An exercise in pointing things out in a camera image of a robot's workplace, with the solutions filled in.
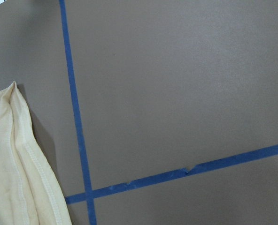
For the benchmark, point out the beige long-sleeve printed shirt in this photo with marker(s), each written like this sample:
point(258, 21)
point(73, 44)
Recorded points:
point(30, 193)

